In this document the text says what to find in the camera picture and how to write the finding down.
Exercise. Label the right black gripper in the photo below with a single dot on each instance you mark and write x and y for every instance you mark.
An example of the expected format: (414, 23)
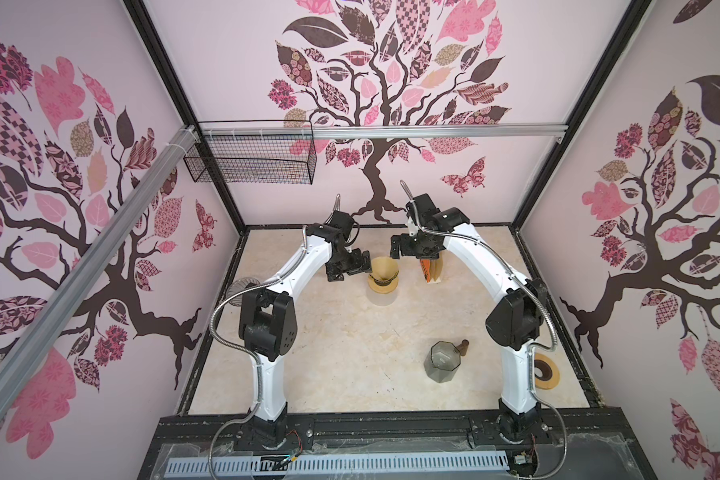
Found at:
(404, 251)

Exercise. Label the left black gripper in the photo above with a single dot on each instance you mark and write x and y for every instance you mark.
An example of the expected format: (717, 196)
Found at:
(354, 267)

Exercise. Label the brown paper filter stack holder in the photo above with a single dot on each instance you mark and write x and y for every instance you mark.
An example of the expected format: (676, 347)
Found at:
(432, 269)

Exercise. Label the wooden dripper ring stand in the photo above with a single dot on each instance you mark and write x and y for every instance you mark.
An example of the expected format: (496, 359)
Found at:
(386, 289)

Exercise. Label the grey ribbed glass dripper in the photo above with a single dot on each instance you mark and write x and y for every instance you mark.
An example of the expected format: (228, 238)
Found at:
(234, 291)

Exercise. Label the grey glass server with knob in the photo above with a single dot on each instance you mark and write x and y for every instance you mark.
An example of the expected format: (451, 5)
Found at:
(444, 359)

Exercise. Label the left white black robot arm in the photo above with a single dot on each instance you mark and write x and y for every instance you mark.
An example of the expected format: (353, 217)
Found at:
(268, 324)

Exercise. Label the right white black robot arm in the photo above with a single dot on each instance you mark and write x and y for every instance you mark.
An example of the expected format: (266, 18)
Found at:
(514, 323)

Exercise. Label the black wire basket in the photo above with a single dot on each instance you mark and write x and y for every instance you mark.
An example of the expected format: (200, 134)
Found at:
(254, 151)

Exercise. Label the aluminium rail back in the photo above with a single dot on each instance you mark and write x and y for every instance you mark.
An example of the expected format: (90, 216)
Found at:
(388, 132)

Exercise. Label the aluminium rail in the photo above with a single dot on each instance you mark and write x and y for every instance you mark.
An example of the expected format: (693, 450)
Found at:
(22, 361)
(388, 132)

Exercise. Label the white slotted cable duct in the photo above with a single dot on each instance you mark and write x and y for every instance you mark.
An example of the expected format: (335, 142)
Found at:
(307, 465)

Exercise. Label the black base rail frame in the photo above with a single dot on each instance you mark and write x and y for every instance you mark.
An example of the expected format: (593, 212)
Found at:
(574, 443)

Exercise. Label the aluminium rail left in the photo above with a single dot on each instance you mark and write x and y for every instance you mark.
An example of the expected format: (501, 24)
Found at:
(22, 361)

